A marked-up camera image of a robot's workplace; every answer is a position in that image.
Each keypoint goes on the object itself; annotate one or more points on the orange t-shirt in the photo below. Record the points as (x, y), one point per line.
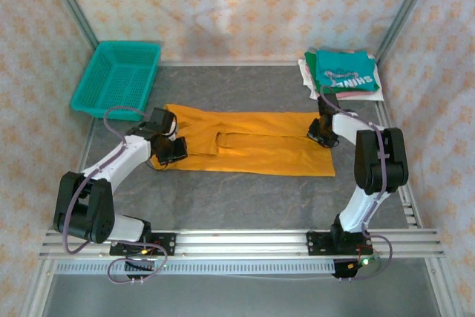
(259, 146)

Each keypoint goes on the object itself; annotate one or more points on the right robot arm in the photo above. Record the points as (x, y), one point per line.
(382, 161)

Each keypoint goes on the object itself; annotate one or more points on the stack of folded clothes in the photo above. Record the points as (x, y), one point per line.
(376, 96)

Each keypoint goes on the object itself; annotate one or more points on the green folded t-shirt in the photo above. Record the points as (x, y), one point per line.
(311, 68)

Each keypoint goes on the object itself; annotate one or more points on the teal folded printed t-shirt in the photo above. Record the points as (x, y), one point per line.
(345, 62)

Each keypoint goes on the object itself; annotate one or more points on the teal plastic basket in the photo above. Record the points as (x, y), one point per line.
(115, 79)

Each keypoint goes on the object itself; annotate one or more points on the patterned fabric backdrop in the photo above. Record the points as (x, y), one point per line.
(237, 5)

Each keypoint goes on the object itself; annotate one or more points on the narrow aluminium side rail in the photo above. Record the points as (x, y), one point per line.
(87, 146)

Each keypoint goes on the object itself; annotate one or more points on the short aluminium table edge rail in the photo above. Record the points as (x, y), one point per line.
(230, 63)

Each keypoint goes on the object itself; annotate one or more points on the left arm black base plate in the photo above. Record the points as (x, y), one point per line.
(167, 244)

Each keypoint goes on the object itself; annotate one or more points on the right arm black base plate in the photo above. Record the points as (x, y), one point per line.
(317, 244)

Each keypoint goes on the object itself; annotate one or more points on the aluminium frame post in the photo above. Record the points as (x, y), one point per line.
(406, 9)
(72, 5)

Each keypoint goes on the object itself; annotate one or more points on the aluminium mounting rail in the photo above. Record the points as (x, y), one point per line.
(241, 242)

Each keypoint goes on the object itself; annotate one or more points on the aluminium frame leg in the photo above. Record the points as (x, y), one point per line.
(445, 291)
(35, 291)

